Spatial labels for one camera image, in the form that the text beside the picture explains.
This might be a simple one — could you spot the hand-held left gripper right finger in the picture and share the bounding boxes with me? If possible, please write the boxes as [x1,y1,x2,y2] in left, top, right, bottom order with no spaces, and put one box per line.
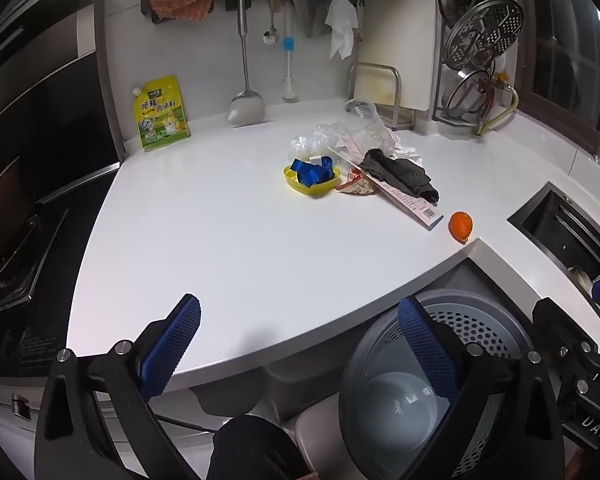
[397,296,566,480]

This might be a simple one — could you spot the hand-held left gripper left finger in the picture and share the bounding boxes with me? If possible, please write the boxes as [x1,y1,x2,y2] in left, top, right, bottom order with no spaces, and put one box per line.
[34,293,203,480]

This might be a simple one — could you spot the grey perforated waste basket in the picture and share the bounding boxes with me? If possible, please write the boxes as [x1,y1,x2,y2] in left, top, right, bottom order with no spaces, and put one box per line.
[339,289,533,480]

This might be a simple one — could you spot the small orange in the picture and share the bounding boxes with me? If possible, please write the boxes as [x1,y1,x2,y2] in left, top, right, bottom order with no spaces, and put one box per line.
[448,211,473,243]

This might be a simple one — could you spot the long pink paper box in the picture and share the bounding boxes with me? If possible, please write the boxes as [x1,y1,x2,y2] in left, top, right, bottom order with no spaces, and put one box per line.
[327,146,443,231]

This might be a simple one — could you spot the dark grey cloth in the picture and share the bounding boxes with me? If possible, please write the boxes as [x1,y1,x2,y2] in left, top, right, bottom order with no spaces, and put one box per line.
[360,148,440,204]

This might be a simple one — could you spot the red patterned snack wrapper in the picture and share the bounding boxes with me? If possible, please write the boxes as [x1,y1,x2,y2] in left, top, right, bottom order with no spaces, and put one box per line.
[335,167,381,196]

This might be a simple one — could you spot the yellow plastic tray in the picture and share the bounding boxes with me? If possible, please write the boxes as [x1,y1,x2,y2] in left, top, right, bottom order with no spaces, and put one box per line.
[281,162,342,197]

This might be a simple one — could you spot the blue and yellow packet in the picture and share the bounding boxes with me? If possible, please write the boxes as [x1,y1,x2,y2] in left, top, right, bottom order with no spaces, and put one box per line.
[289,156,336,187]

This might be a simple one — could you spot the clear plastic bag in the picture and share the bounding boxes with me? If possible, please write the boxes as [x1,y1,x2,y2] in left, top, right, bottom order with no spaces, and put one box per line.
[288,122,341,161]

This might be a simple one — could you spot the clear plastic cup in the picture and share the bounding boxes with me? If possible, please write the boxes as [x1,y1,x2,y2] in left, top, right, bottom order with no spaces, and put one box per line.
[342,98,396,151]

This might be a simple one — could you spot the white dishes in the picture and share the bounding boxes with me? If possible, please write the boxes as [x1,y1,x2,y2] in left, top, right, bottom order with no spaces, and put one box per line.
[567,265,600,291]

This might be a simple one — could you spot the black kitchen sink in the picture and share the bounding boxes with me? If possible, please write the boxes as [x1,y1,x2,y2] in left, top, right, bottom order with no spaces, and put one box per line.
[506,181,600,311]

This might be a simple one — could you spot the person's dark trouser leg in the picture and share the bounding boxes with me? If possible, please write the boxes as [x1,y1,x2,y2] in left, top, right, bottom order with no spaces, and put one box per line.
[212,415,313,480]

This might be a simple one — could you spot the white plastic container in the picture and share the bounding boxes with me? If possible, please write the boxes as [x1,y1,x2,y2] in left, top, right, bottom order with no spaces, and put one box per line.
[294,399,353,480]

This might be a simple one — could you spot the yellow seasoning pouch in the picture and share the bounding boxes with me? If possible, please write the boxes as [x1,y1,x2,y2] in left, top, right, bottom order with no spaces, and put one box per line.
[131,75,191,152]

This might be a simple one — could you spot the metal lid rack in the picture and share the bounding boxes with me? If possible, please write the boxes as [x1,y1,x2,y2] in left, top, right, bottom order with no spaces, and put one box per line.
[432,55,516,126]

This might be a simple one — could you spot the dark framed window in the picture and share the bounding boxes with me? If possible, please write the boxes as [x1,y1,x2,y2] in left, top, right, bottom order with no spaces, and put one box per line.
[512,0,600,151]

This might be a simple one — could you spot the gas valve with orange knob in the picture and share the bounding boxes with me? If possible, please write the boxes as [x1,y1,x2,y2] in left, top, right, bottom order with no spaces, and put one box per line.
[492,72,511,106]

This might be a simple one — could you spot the glass pot lid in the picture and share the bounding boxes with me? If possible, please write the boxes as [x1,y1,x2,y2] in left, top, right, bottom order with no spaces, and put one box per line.
[442,67,496,118]

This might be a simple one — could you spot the steel ladle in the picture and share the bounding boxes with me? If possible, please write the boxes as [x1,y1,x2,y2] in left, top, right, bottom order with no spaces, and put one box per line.
[228,0,267,127]

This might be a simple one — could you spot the black kitchen appliance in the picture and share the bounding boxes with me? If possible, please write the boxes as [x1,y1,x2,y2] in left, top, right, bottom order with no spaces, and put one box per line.
[0,0,121,376]

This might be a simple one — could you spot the metal cutting board holder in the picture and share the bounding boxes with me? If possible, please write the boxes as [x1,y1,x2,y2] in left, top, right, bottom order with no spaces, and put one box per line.
[347,61,416,131]

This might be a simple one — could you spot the perforated metal steamer tray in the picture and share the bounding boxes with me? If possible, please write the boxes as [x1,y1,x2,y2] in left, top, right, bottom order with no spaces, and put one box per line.
[442,0,525,68]

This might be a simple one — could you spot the white cutting board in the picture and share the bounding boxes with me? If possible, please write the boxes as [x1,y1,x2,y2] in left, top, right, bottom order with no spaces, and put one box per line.
[356,0,438,133]

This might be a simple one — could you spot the blue silicone brush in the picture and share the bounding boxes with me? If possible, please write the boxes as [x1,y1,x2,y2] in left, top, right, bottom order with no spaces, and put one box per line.
[281,10,298,103]

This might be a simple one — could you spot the small metal ladle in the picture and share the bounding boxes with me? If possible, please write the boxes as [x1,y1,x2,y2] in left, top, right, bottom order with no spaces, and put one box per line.
[262,0,281,45]

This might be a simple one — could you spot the white hanging rag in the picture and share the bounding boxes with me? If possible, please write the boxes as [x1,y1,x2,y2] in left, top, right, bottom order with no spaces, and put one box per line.
[325,0,361,61]

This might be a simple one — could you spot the yellow gas hose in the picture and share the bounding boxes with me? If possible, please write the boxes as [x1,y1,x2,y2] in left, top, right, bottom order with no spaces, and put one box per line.
[475,85,520,136]

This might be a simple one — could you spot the dark red handle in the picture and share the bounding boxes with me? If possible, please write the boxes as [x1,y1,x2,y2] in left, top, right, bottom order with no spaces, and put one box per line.
[477,80,496,111]

